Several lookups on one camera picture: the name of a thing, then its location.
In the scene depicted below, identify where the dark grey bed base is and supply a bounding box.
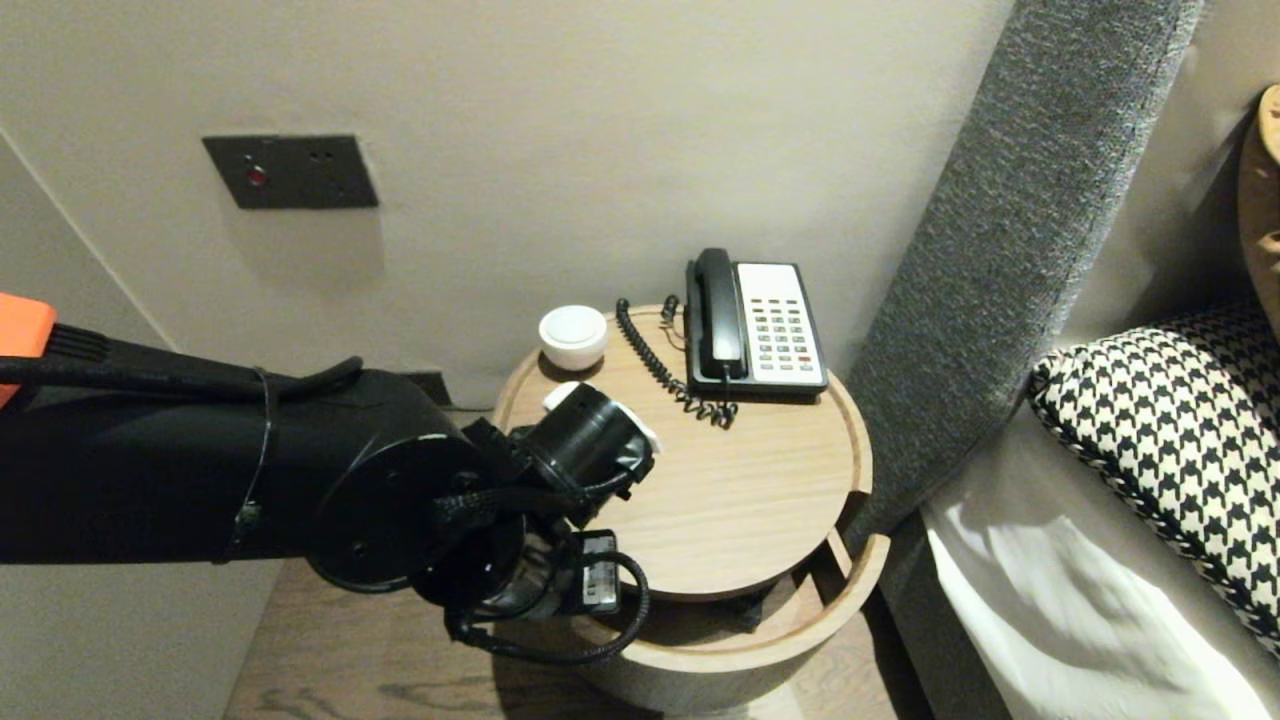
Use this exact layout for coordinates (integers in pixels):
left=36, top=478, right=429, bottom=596
left=865, top=510, right=1011, bottom=720

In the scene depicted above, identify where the dark wall switch panel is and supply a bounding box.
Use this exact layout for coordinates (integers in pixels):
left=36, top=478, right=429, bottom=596
left=202, top=134, right=380, bottom=210

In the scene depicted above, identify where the black coiled telephone cord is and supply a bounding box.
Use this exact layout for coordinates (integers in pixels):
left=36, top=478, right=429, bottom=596
left=615, top=296, right=741, bottom=429

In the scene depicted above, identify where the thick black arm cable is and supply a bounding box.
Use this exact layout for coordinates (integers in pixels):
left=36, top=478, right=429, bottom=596
left=0, top=355, right=364, bottom=403

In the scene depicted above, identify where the black and white wrist camera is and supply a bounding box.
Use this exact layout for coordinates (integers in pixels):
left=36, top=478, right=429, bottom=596
left=505, top=380, right=663, bottom=523

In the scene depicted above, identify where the black and white desk telephone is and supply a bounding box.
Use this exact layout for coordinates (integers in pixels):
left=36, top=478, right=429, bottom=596
left=686, top=260, right=830, bottom=404

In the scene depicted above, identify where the beige upholstered headboard panel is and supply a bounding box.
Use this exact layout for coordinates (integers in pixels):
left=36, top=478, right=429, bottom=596
left=1060, top=0, right=1280, bottom=349

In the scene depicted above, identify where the round wooden side table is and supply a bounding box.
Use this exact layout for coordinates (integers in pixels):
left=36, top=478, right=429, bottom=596
left=490, top=305, right=891, bottom=713

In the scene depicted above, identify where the grey fabric headboard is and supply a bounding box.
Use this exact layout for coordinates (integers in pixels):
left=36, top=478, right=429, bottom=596
left=845, top=0, right=1206, bottom=556

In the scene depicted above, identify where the tan brown cushion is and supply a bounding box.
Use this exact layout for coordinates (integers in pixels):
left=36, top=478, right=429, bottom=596
left=1238, top=85, right=1280, bottom=341

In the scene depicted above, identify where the wooden curved-front drawer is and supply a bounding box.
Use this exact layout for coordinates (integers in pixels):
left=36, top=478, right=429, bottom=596
left=560, top=525, right=891, bottom=713

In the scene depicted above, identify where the black white houndstooth pillow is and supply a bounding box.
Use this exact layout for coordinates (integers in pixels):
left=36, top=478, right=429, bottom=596
left=1028, top=305, right=1280, bottom=656

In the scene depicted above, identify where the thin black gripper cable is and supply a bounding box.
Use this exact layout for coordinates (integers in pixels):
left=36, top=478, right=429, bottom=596
left=445, top=550, right=652, bottom=668

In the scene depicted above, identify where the black telephone handset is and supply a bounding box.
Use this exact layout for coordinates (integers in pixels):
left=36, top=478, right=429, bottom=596
left=693, top=248, right=750, bottom=381

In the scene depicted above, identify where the white round bowl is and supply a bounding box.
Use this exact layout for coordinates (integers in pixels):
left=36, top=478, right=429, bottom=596
left=539, top=304, right=609, bottom=372

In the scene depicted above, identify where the white bedding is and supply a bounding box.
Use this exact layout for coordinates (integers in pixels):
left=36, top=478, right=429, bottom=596
left=920, top=400, right=1280, bottom=720

